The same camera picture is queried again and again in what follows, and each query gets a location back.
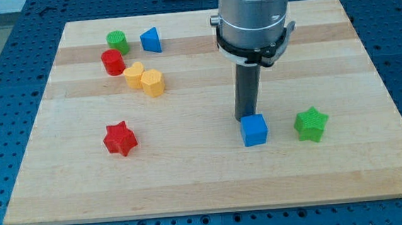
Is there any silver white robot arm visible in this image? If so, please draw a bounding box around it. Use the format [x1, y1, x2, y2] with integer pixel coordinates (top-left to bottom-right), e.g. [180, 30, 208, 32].
[217, 0, 288, 50]

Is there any blue triangle block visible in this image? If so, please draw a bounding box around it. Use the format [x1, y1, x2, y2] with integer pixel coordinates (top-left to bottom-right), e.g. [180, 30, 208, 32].
[139, 27, 162, 53]

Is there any blue cube block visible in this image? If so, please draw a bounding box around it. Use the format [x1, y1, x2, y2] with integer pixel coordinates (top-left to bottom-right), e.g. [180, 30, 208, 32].
[240, 114, 268, 147]

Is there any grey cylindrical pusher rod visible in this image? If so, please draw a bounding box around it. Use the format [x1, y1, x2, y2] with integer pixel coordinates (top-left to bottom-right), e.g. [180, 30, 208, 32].
[234, 64, 260, 121]

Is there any yellow hexagon block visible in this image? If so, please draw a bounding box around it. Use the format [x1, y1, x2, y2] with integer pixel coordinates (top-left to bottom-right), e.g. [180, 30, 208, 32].
[141, 69, 165, 98]

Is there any wooden board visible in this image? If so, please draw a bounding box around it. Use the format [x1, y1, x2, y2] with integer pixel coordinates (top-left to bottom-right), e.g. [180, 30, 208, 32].
[4, 0, 402, 225]

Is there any yellow heart block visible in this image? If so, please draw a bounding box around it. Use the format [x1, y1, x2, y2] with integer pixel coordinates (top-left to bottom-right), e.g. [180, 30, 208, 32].
[123, 62, 144, 89]

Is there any red star block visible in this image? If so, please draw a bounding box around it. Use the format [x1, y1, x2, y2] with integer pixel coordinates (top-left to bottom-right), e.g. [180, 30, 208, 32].
[103, 121, 138, 157]

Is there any red cylinder block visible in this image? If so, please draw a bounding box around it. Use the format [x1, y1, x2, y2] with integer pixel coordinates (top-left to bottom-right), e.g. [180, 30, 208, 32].
[100, 49, 125, 76]

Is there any green star block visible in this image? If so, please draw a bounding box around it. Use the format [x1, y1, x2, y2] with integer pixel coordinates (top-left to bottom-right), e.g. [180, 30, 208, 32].
[294, 106, 329, 143]

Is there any green cylinder block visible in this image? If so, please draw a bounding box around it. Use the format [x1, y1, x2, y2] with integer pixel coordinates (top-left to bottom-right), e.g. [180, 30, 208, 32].
[105, 30, 130, 54]

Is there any black clamp ring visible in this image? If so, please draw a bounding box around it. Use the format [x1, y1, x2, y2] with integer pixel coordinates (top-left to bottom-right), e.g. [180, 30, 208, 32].
[215, 20, 299, 71]

